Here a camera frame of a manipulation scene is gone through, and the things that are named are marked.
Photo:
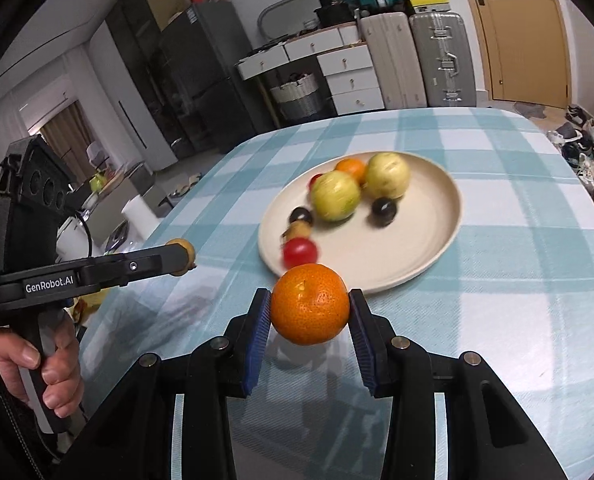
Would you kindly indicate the pile of shoes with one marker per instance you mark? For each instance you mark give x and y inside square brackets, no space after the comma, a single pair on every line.
[584,145]

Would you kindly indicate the beige suitcase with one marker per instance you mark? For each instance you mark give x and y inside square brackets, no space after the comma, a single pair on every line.
[392,60]

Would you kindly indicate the brown curtain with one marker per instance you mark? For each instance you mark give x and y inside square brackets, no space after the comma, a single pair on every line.
[64,142]

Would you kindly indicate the dark grey refrigerator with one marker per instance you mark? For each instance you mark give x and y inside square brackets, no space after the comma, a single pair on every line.
[212,70]

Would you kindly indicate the large mandarin orange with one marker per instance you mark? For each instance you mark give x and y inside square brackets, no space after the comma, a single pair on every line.
[309,305]

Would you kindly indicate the person's left hand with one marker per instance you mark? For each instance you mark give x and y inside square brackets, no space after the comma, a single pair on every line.
[4,355]

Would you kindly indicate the woven laundry basket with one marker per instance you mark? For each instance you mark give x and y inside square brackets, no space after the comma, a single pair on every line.
[297,100]

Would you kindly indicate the small mandarin orange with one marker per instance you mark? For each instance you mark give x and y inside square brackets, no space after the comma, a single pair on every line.
[351,167]

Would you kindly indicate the pair of slippers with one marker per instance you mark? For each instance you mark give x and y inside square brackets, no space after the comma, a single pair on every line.
[186,186]

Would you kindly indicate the white paper roll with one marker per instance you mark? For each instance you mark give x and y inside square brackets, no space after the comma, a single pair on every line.
[139,215]

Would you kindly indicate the grey oval mirror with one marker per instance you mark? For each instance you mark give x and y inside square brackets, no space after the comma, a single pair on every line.
[284,15]

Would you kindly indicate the black storage bin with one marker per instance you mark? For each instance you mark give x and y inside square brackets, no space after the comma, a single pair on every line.
[333,14]

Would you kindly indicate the silver suitcase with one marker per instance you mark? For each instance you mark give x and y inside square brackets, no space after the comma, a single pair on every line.
[442,60]

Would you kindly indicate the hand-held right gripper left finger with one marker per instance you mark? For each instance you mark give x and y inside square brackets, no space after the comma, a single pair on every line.
[259,340]

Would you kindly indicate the cream round plate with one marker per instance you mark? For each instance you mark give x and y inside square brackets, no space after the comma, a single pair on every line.
[417,240]

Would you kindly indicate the dark tall cabinet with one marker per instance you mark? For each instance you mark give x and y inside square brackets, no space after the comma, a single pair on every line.
[134,60]

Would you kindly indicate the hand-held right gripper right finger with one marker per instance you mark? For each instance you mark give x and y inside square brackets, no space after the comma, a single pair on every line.
[362,345]

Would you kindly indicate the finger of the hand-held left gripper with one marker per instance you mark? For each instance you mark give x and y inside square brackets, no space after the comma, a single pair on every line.
[147,262]

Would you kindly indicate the yellow and black box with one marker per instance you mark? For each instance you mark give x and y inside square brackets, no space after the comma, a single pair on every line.
[427,4]

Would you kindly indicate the yellow bag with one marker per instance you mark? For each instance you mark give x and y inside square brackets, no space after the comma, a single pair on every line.
[92,305]

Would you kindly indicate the wooden door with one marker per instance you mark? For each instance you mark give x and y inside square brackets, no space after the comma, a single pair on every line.
[522,35]

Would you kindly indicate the white drawer desk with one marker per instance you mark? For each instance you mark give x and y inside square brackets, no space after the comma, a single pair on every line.
[349,82]

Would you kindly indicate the grey floor mat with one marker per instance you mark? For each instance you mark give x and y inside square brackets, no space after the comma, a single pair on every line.
[529,110]

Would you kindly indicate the tan longan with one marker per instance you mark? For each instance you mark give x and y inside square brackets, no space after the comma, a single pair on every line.
[299,232]
[187,249]

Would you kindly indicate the dark plum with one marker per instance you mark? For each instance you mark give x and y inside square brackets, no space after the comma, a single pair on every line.
[383,211]
[302,215]

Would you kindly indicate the pale yellow guava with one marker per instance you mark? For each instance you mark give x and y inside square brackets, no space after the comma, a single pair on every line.
[387,175]

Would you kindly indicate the dark zippered jacket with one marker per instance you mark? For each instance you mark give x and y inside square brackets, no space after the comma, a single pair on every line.
[2,425]

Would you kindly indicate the green guava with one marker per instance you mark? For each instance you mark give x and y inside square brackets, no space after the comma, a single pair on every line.
[334,195]

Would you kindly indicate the teal checked tablecloth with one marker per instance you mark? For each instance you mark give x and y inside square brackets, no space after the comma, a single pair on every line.
[527,285]

